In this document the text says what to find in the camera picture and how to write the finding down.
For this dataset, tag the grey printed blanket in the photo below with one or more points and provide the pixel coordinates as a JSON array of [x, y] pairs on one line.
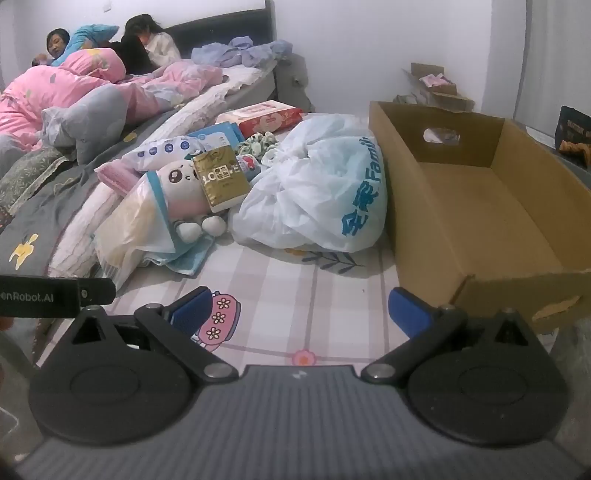
[[37, 217]]

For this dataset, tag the white pink plush toy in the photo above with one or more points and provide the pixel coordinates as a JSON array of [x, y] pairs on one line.
[[178, 184]]

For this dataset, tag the dark printed box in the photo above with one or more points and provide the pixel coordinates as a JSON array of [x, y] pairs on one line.
[[575, 136]]

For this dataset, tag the small strawberry tissue packet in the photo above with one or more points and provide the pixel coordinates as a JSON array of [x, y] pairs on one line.
[[249, 166]]

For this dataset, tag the white blue diaper packet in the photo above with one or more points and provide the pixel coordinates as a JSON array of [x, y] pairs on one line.
[[161, 150]]

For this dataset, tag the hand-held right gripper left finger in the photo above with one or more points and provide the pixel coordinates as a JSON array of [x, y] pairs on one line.
[[191, 308]]

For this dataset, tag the brown cardboard box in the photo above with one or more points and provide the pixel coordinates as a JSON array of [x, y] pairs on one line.
[[461, 207]]

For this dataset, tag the green white scrunchie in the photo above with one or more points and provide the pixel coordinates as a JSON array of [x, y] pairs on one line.
[[258, 145]]

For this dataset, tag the grey bedside cabinet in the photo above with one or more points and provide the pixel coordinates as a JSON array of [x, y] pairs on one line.
[[295, 83]]

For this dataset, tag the red pink wipes pack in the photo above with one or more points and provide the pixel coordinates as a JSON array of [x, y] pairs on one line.
[[258, 117]]

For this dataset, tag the grey pillow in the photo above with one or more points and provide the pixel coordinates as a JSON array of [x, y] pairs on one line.
[[87, 115]]

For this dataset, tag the light blue towel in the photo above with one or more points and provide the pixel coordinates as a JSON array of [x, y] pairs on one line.
[[189, 261]]

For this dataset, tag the light blue packet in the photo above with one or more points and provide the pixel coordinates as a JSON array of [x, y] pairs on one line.
[[212, 134]]

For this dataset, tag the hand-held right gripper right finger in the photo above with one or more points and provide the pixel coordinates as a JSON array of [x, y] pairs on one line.
[[408, 310]]

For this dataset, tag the open cardboard boxes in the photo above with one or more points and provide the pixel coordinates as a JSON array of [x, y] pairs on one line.
[[438, 90]]

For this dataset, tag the pink patterned quilt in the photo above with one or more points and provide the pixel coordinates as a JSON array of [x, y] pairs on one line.
[[69, 78]]

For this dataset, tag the gold tissue packet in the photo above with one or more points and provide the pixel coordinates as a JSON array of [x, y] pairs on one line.
[[219, 177]]

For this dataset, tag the dark bed headboard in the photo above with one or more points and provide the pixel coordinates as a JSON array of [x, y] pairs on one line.
[[203, 32]]

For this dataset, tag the clear plastic bag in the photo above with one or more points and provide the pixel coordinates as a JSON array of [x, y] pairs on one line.
[[124, 226]]

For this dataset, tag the purple clothes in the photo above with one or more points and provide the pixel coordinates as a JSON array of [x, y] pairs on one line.
[[240, 50]]

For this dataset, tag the white plastic bag blue print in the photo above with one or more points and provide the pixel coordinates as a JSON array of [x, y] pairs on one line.
[[314, 194]]

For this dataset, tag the white quilted mattress pad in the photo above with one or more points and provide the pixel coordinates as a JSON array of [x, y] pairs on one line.
[[78, 235]]

